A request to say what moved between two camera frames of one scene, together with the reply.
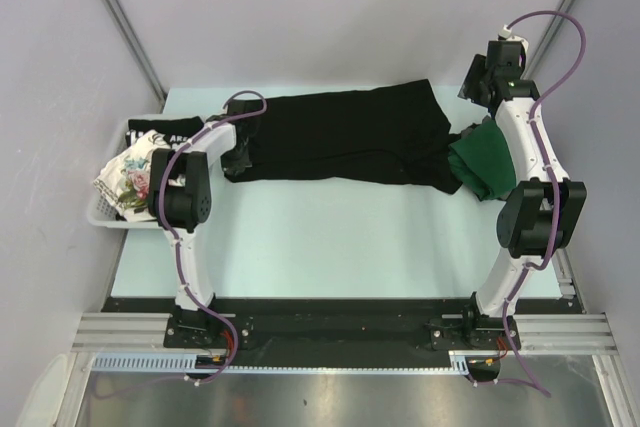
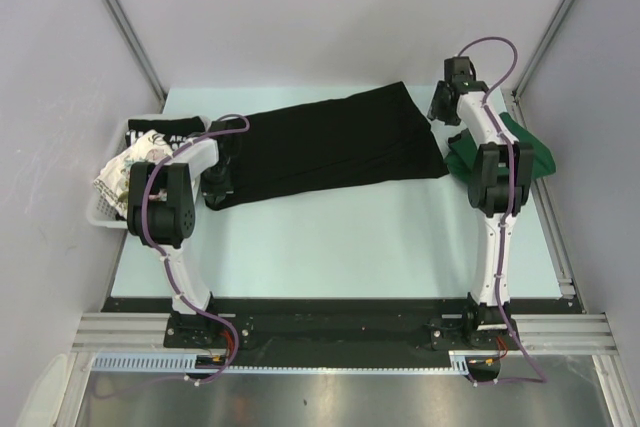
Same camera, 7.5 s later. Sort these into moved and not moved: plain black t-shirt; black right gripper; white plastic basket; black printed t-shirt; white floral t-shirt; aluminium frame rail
Moved: plain black t-shirt; black right gripper
Not moved: aluminium frame rail; black printed t-shirt; white floral t-shirt; white plastic basket
